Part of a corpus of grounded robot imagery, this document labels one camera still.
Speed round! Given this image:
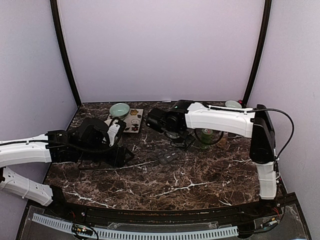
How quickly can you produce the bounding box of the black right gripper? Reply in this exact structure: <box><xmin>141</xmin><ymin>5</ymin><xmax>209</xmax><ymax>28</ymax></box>
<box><xmin>164</xmin><ymin>128</ymin><xmax>196</xmax><ymax>152</ymax></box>

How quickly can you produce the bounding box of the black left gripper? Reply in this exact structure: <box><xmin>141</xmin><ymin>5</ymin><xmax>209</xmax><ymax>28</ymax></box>
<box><xmin>77</xmin><ymin>143</ymin><xmax>135</xmax><ymax>168</ymax></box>

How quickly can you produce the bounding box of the green pill bottle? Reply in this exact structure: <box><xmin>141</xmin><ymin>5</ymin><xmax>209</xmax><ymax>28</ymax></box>
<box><xmin>199</xmin><ymin>128</ymin><xmax>213</xmax><ymax>150</ymax></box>

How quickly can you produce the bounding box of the grey weekly pill organizer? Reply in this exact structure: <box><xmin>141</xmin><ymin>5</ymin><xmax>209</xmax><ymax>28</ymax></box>
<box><xmin>157</xmin><ymin>151</ymin><xmax>178</xmax><ymax>165</ymax></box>

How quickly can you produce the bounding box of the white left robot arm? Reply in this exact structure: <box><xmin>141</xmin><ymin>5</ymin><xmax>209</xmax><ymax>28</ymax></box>
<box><xmin>0</xmin><ymin>117</ymin><xmax>134</xmax><ymax>218</ymax></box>

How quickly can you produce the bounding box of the square floral ceramic plate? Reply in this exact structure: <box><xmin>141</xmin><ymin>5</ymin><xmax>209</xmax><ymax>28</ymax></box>
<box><xmin>107</xmin><ymin>107</ymin><xmax>144</xmax><ymax>133</ymax></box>

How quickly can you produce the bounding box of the celadon bowl on plate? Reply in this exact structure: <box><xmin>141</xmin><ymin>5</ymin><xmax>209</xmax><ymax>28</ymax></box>
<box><xmin>109</xmin><ymin>103</ymin><xmax>131</xmax><ymax>119</ymax></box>

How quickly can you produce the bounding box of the small celadon bowl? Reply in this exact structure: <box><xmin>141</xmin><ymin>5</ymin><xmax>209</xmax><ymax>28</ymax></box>
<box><xmin>224</xmin><ymin>100</ymin><xmax>242</xmax><ymax>109</ymax></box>

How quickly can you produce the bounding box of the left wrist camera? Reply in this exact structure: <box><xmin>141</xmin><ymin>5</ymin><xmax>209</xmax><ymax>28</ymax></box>
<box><xmin>105</xmin><ymin>117</ymin><xmax>127</xmax><ymax>147</ymax></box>

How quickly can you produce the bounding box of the white slotted cable duct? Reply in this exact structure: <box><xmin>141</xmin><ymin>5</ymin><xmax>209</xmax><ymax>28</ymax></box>
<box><xmin>31</xmin><ymin>213</ymin><xmax>239</xmax><ymax>240</ymax></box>

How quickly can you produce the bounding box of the black front rail base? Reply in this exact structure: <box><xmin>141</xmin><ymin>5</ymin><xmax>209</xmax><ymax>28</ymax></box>
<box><xmin>45</xmin><ymin>187</ymin><xmax>289</xmax><ymax>225</ymax></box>

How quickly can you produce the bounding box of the black corner frame post right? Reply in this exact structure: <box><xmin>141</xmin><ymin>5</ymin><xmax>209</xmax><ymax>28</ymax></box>
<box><xmin>242</xmin><ymin>0</ymin><xmax>272</xmax><ymax>107</ymax></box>

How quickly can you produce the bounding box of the black corner frame post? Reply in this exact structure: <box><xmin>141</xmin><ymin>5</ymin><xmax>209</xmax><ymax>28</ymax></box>
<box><xmin>242</xmin><ymin>0</ymin><xmax>272</xmax><ymax>107</ymax></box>
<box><xmin>49</xmin><ymin>0</ymin><xmax>82</xmax><ymax>108</ymax></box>

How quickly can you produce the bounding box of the black corner frame post left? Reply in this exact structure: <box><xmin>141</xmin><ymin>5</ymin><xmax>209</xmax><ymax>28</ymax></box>
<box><xmin>49</xmin><ymin>0</ymin><xmax>82</xmax><ymax>108</ymax></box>

